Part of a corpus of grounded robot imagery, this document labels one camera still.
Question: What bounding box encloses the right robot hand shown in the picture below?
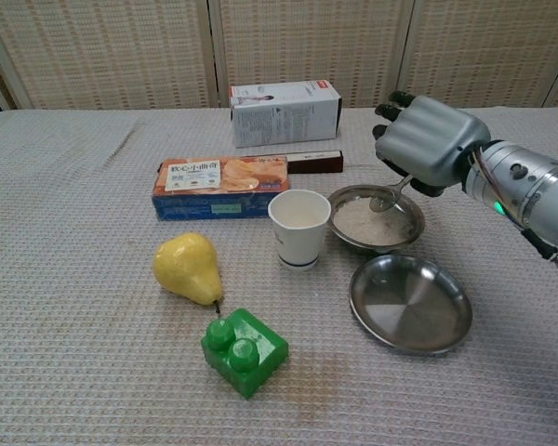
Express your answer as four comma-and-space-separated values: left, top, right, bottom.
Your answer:
373, 90, 493, 198

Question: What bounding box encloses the metal spoon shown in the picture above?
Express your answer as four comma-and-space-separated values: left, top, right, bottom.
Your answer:
369, 174, 416, 215

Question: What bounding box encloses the steel bowl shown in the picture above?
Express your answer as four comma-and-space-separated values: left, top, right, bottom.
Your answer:
327, 184, 427, 255

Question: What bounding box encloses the white rice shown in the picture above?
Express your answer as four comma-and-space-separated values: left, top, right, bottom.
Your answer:
332, 198, 414, 244

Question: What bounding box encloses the steel plate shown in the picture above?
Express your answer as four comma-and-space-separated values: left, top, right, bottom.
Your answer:
349, 254, 474, 358

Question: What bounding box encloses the white paper cup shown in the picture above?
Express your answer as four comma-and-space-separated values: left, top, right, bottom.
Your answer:
267, 189, 332, 273

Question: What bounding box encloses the dark brown slim box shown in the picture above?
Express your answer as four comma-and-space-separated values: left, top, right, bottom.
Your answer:
239, 149, 346, 176

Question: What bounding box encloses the white carton box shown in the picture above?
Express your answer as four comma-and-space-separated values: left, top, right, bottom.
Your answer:
228, 81, 344, 150

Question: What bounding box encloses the orange cookie box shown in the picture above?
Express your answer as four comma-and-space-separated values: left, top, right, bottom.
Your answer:
151, 155, 292, 222

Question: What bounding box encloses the yellow pear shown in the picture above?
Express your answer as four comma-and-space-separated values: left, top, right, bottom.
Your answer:
153, 232, 226, 314

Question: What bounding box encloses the green toy brick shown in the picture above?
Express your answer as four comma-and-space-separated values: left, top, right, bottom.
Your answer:
200, 308, 290, 401

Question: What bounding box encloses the bamboo folding screen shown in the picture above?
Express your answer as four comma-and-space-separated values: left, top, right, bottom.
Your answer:
0, 0, 558, 112

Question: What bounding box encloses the white woven tablecloth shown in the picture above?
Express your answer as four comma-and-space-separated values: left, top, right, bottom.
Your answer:
0, 105, 558, 446

